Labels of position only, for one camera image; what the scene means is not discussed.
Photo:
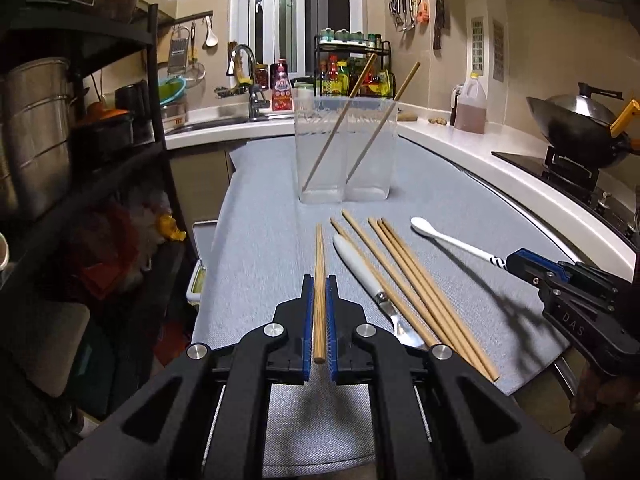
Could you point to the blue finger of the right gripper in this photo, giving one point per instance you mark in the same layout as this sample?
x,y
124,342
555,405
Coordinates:
x,y
527,268
542,257

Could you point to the black spice rack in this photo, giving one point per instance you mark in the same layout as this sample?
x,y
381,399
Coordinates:
x,y
338,65

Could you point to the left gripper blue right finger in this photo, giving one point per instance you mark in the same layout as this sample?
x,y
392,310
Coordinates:
x,y
331,331

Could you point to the chrome kitchen faucet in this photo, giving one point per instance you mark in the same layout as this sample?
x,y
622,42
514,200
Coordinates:
x,y
242,67

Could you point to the black metal wok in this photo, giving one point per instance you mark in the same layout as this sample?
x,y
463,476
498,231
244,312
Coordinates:
x,y
582,129

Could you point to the stainless steel sink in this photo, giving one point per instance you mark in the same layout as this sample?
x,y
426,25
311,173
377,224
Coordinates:
x,y
230,121

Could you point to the black gas stove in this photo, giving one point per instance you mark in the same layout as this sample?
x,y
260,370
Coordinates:
x,y
580,185

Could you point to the large steel stock pot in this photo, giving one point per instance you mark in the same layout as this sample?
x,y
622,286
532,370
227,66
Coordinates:
x,y
36,98

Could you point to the white striped ceramic spoon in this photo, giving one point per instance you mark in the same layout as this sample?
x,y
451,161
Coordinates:
x,y
425,228

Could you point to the wooden chopstick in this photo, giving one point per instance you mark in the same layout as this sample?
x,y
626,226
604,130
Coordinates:
x,y
319,322
337,124
400,92
428,282
401,264
339,230
403,296

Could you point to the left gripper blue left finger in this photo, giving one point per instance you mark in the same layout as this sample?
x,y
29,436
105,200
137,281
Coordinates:
x,y
308,297

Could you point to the brown liquid plastic jug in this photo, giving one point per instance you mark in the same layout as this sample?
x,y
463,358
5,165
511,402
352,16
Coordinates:
x,y
469,106

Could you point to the white handled metal fork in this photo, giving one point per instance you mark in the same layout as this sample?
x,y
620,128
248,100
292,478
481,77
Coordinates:
x,y
355,263

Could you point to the clear plastic container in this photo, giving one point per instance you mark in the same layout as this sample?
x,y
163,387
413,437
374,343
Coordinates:
x,y
314,119

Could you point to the red dish soap bottle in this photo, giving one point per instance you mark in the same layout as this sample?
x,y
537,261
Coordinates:
x,y
281,87

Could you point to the black shelving rack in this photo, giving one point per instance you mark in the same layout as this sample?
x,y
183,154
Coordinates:
x,y
88,285

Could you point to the green plastic colander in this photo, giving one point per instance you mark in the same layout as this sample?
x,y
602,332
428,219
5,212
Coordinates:
x,y
171,89

